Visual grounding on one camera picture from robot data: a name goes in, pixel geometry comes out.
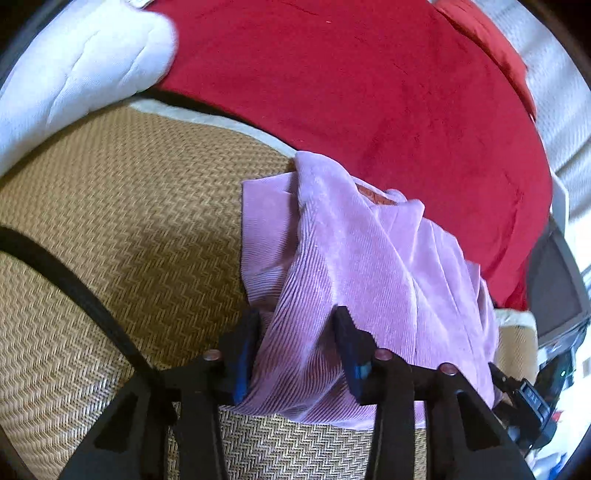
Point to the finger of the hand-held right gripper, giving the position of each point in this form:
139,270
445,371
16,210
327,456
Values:
501,376

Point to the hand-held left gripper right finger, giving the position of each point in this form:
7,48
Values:
355,350

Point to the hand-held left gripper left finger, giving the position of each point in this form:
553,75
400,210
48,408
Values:
242,369

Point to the wooden crib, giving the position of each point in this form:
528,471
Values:
554,286

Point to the white plastic board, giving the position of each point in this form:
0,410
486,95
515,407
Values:
561,207

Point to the woven bamboo mat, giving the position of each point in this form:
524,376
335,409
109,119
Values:
115,230

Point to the red blanket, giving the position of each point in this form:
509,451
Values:
369,115

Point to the red pillow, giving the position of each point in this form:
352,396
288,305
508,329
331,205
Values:
489,41

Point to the white quilted pad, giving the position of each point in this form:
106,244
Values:
83,69

